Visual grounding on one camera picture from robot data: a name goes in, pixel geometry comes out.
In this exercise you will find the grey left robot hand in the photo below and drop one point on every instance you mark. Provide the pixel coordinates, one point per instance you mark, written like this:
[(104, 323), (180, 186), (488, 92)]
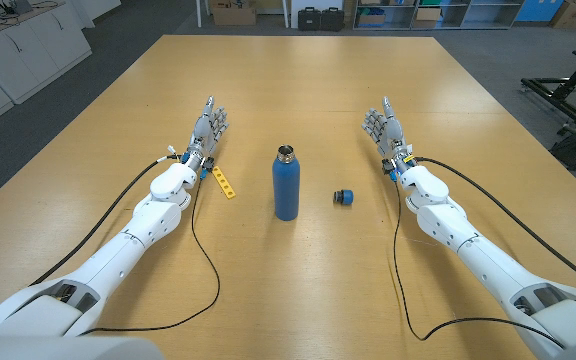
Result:
[(202, 131)]

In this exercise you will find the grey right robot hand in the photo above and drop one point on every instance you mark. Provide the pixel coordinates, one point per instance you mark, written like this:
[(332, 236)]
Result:
[(392, 132)]

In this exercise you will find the blue and black bottle cap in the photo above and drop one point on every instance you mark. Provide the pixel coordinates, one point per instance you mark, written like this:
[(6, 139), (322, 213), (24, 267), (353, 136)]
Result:
[(345, 197)]

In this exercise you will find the blue metal bottle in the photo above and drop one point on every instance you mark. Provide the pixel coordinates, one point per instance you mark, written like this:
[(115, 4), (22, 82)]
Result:
[(286, 190)]

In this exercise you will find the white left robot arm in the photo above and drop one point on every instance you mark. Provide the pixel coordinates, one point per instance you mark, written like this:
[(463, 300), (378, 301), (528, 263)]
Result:
[(153, 220)]

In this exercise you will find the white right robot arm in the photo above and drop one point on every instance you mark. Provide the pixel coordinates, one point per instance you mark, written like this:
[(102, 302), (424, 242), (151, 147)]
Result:
[(443, 220)]

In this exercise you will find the yellow ruler with holes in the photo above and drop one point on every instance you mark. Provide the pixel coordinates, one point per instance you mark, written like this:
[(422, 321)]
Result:
[(224, 183)]

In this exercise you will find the large cardboard box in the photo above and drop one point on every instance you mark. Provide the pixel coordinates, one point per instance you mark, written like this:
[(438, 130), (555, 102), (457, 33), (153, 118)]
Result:
[(233, 15)]

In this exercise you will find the small cardboard box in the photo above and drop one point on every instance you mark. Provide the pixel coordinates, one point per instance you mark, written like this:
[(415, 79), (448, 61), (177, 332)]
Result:
[(427, 17)]

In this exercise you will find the black hard case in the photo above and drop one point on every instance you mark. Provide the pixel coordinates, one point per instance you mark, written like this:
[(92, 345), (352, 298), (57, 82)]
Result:
[(332, 20), (309, 20)]

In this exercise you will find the white board panel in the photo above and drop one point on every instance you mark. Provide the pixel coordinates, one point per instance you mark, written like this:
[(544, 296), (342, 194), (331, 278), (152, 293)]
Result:
[(294, 15)]

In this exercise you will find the grey shelf unit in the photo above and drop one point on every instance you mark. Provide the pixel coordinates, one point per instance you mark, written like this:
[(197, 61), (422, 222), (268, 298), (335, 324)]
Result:
[(488, 15)]

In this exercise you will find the long white cabinet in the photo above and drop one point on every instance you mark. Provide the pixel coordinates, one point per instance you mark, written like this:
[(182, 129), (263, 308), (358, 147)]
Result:
[(43, 50)]

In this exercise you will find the blue panel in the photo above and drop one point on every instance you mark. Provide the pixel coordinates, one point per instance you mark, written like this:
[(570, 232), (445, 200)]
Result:
[(533, 10)]

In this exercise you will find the grey laptop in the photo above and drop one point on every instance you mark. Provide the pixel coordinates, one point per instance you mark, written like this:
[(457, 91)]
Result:
[(20, 6)]

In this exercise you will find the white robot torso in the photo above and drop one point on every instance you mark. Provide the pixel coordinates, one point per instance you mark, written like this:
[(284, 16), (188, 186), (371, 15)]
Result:
[(43, 350)]

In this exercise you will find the white table frame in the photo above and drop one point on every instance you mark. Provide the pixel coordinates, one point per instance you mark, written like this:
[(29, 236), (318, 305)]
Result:
[(199, 15)]

